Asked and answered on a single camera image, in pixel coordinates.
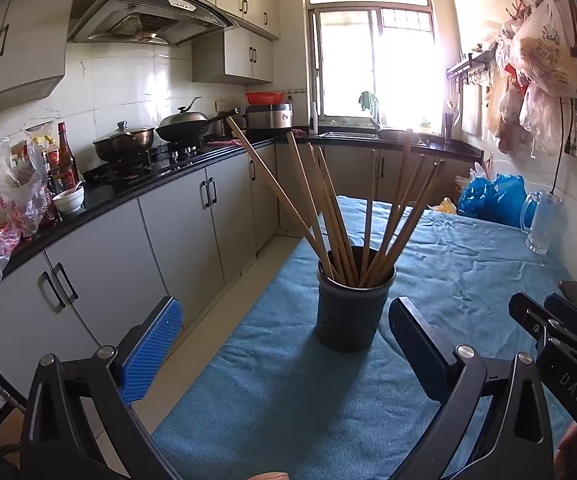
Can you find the white bowl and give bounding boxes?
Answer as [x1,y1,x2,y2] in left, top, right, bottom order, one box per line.
[52,186,86,215]

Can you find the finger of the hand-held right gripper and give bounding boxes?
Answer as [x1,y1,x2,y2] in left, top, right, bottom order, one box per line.
[508,291,570,349]
[543,291,577,347]

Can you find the metal cooking pot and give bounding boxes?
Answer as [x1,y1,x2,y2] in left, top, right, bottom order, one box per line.
[92,120,156,161]

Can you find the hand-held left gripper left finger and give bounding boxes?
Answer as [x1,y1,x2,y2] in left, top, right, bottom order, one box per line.
[20,296,185,480]

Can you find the white printed plastic bag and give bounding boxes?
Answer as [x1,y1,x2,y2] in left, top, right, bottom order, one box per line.
[0,137,49,237]

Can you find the gas stove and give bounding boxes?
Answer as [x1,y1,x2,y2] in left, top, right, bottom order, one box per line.
[86,142,209,181]

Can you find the bunch of wooden chopsticks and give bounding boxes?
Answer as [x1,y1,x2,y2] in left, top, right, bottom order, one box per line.
[286,129,446,288]

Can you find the wall kitchen cabinets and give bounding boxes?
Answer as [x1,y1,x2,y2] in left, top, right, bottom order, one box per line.
[0,0,282,126]

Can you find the silver rice cooker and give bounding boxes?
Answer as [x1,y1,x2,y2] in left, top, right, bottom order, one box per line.
[245,102,295,133]

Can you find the person's right hand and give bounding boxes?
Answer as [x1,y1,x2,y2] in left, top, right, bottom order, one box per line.
[555,419,577,474]

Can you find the glass mug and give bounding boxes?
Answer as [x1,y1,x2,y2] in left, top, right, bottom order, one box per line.
[519,191,564,256]

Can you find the dark sauce bottle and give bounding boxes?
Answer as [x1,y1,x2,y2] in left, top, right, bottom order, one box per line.
[56,121,81,192]

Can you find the dark grey perforated utensil holder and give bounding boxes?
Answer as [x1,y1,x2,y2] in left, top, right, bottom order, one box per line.
[315,246,397,352]

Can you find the black power cable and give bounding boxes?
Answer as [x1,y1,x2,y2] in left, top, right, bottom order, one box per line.
[551,97,577,196]

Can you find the blue plastic bag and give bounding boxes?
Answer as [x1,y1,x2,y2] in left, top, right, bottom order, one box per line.
[457,176,496,220]
[488,173,536,228]

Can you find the hanging plastic bags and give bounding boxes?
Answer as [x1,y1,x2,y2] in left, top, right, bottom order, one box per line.
[483,0,577,157]

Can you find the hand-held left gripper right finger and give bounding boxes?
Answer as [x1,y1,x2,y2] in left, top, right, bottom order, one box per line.
[388,297,555,480]

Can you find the long dark wooden chopstick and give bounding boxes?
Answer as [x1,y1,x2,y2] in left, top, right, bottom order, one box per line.
[224,115,336,281]

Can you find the black kitchen countertop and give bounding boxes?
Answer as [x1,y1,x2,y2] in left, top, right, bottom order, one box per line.
[0,130,484,311]

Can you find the black wok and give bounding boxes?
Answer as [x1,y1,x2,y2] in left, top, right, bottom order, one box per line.
[156,96,243,143]

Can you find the range hood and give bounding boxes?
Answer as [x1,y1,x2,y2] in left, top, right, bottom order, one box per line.
[68,0,234,46]

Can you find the blue table cloth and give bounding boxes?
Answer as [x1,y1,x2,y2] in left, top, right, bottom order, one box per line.
[151,195,577,480]

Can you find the window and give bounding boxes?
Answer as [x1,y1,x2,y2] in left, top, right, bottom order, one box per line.
[302,0,444,131]

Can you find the metal wall rack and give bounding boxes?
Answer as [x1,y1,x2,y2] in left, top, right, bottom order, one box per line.
[445,52,499,82]

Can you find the wall hook rail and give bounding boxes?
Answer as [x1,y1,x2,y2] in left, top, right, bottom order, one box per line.
[505,0,577,58]

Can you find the base kitchen cabinets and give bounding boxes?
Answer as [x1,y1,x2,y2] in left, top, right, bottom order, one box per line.
[0,142,484,391]

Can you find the red basin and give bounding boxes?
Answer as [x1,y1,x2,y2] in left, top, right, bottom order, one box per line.
[245,91,287,107]

